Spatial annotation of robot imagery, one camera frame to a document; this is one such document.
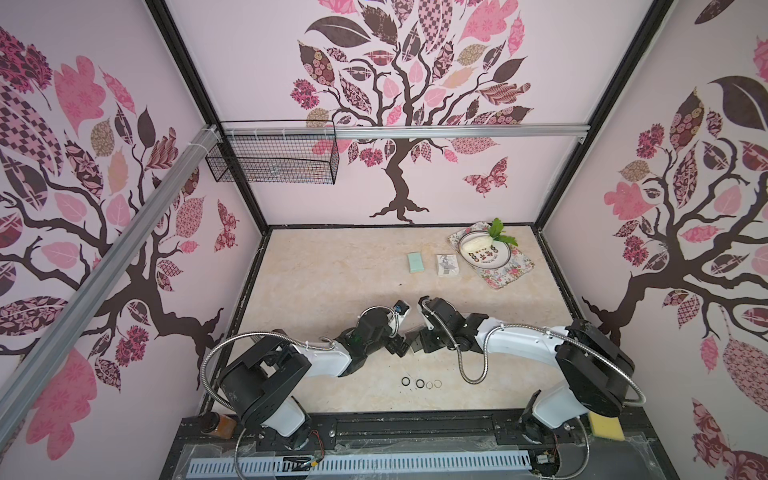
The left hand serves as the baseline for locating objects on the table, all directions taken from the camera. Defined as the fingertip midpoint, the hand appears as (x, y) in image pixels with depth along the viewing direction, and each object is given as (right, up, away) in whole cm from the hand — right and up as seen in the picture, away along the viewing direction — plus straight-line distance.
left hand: (406, 328), depth 88 cm
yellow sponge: (+49, -20, -15) cm, 56 cm away
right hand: (+5, -2, 0) cm, 5 cm away
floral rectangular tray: (+41, +18, +19) cm, 49 cm away
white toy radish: (+30, +27, +22) cm, 46 cm away
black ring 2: (+4, -15, -7) cm, 17 cm away
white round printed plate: (+35, +22, +22) cm, 47 cm away
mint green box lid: (+4, +20, +19) cm, 27 cm away
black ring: (0, -13, -6) cm, 15 cm away
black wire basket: (-42, +56, +7) cm, 70 cm away
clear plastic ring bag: (+15, +19, +15) cm, 29 cm away
